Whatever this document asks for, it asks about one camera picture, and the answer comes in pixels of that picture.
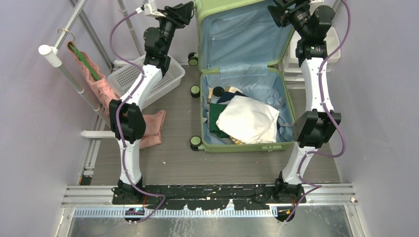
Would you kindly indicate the navy blue folded garment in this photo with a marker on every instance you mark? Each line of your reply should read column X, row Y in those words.
column 228, row 96

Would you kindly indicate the black round jar lid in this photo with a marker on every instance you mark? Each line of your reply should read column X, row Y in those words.
column 218, row 92

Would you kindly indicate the yellow white striped garment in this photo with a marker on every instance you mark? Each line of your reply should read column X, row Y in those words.
column 237, row 142

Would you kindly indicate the white plastic drawer organizer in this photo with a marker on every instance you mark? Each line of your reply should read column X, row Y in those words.
column 289, row 64

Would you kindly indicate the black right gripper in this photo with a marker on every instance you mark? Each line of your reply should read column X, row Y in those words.
column 281, row 15

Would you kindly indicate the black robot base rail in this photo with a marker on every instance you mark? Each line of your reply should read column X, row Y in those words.
column 149, row 199

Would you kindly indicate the green ribbed hard-shell suitcase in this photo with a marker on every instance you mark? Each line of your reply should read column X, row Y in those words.
column 240, row 46

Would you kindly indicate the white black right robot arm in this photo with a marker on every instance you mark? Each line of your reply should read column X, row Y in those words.
column 316, row 126

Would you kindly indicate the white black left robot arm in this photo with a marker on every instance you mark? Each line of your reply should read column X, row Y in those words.
column 126, row 118

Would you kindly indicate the green clothes hanger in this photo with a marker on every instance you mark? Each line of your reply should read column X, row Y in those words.
column 84, row 61

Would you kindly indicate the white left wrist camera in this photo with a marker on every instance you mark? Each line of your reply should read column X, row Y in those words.
column 149, row 8

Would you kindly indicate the dark green folded garment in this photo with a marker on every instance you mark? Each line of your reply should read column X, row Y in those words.
column 214, row 112

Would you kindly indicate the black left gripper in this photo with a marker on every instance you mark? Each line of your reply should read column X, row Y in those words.
column 180, row 16

